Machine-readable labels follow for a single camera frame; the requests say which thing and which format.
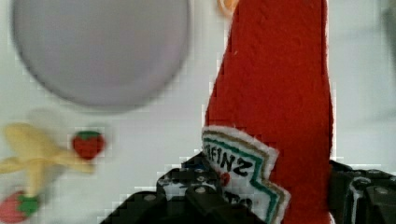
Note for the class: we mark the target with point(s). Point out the orange slice toy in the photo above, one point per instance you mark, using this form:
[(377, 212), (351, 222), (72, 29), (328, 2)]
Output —
[(227, 7)]

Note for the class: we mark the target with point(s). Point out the pink plush strawberry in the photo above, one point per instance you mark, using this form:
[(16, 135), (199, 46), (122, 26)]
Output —
[(17, 207)]

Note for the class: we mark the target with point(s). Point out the yellow plush banana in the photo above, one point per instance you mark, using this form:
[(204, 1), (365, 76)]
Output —
[(35, 151)]

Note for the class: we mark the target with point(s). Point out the red plush strawberry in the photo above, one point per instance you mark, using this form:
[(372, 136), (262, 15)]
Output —
[(88, 144)]

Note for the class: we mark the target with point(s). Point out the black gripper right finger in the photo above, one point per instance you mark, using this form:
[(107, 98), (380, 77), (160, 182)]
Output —
[(361, 196)]

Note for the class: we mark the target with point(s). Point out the grey round plate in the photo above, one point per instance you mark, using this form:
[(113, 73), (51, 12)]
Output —
[(105, 53)]

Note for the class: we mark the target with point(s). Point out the red plush ketchup bottle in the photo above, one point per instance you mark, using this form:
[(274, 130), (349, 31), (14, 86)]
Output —
[(268, 125)]

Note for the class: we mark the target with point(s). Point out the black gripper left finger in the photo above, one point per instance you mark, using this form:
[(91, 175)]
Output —
[(189, 194)]

